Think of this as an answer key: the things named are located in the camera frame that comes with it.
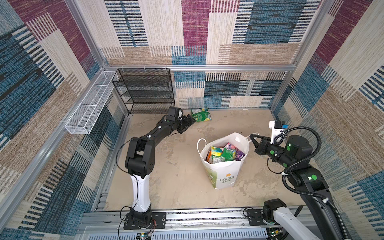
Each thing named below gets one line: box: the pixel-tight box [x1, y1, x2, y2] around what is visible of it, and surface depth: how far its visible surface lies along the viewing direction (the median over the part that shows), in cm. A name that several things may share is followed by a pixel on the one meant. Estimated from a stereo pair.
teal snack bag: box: [223, 142, 237, 150], surface depth 83 cm
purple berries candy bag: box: [235, 150, 245, 161], surface depth 79 cm
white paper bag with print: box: [197, 132, 249, 190], surface depth 74 cm
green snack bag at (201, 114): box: [191, 107, 212, 122], surface depth 117 cm
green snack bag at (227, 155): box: [211, 148, 236, 164], surface depth 79 cm
